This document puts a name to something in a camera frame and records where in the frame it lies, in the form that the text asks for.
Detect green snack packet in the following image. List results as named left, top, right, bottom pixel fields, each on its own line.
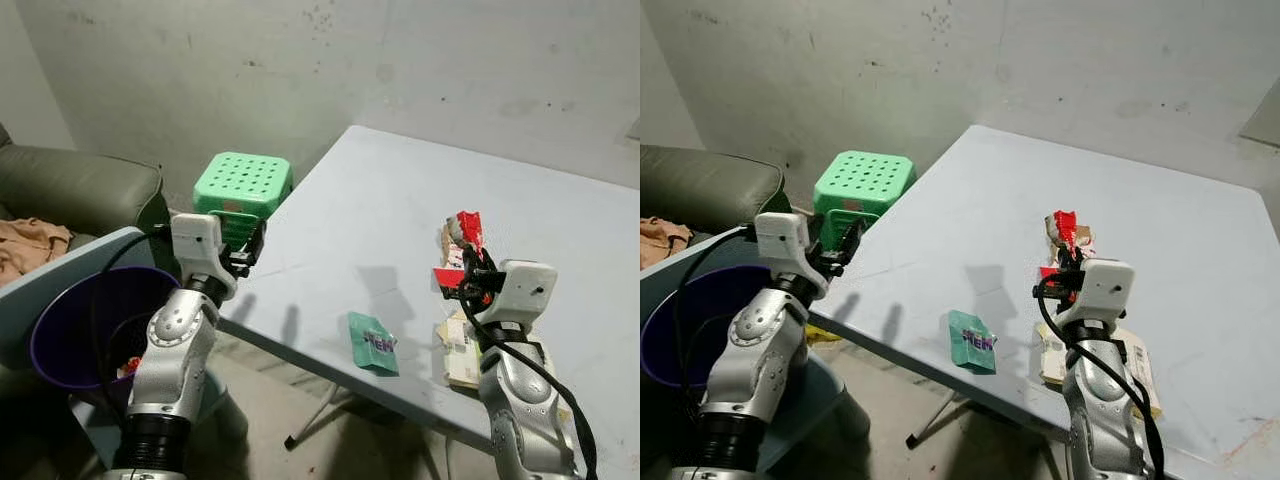
left=946, top=309, right=999, bottom=375
left=346, top=311, right=401, bottom=377

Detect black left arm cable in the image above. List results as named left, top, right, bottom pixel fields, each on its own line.
left=88, top=224, right=173, bottom=393
left=674, top=226, right=761, bottom=403

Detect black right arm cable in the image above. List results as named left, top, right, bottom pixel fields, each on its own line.
left=454, top=286, right=600, bottom=480
left=1034, top=274, right=1167, bottom=480

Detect purple rubbish bin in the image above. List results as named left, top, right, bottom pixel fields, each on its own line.
left=29, top=264, right=187, bottom=393
left=640, top=264, right=793, bottom=393

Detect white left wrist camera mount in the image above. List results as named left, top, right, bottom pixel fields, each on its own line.
left=754, top=211, right=831, bottom=301
left=170, top=212, right=225, bottom=279

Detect grey metal table leg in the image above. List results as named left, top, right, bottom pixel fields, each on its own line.
left=905, top=388, right=959, bottom=449
left=284, top=378, right=347, bottom=451

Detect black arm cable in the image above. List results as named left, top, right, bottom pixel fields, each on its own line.
left=454, top=286, right=600, bottom=480
left=1034, top=274, right=1167, bottom=480
left=674, top=226, right=761, bottom=403
left=88, top=224, right=173, bottom=393

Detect green plastic stool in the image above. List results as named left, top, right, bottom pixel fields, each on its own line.
left=192, top=151, right=295, bottom=251
left=811, top=150, right=919, bottom=253

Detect beige cloth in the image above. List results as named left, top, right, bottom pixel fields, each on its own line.
left=640, top=215, right=694, bottom=270
left=0, top=217, right=74, bottom=288

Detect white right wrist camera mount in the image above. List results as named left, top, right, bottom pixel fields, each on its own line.
left=1068, top=259, right=1137, bottom=329
left=496, top=259, right=559, bottom=328

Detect flattened cream cardboard box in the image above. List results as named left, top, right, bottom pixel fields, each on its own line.
left=1036, top=320, right=1164, bottom=421
left=436, top=308, right=547, bottom=391

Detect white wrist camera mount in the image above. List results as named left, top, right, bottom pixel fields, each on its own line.
left=1068, top=259, right=1137, bottom=329
left=170, top=212, right=225, bottom=279
left=496, top=259, right=559, bottom=328
left=754, top=211, right=831, bottom=301

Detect dark green leather sofa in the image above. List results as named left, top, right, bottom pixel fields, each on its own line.
left=0, top=122, right=173, bottom=243
left=640, top=144, right=789, bottom=239

